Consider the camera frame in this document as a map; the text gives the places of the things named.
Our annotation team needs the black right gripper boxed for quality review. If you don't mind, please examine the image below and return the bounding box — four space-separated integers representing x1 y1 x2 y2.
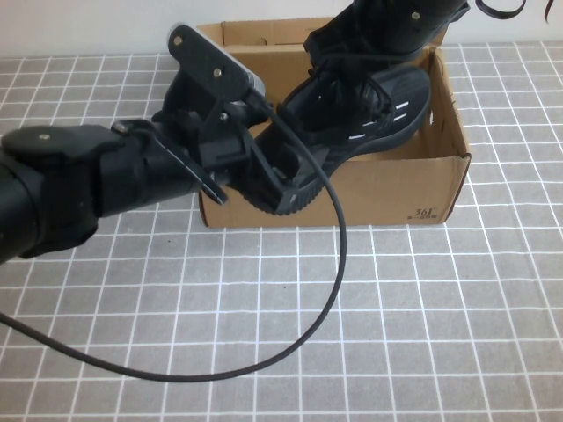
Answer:
305 19 397 84

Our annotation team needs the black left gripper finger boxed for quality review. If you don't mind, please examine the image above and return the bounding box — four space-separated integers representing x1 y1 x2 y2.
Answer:
281 147 329 184

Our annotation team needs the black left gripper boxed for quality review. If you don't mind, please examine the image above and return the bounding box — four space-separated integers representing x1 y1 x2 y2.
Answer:
99 107 295 220

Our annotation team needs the black sneaker shoe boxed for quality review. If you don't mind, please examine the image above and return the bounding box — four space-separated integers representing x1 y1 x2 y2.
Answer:
244 65 432 216

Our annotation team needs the brown cardboard shoe box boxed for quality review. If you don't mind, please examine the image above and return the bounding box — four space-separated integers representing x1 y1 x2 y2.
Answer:
195 21 472 229

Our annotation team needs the grey white-grid tablecloth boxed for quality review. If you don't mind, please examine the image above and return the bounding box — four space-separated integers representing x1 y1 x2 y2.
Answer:
0 38 563 422

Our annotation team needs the black left camera cable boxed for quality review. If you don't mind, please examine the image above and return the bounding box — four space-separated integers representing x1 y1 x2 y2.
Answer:
0 90 348 382

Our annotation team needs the black camera cable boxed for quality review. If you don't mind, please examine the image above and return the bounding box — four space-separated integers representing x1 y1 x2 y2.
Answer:
477 0 529 21
0 90 348 382

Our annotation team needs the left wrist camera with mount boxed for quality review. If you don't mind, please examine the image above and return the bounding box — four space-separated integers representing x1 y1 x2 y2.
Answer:
165 25 268 128

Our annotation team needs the black right camera cable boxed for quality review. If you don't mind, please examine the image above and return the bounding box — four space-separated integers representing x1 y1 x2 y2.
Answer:
477 0 529 21

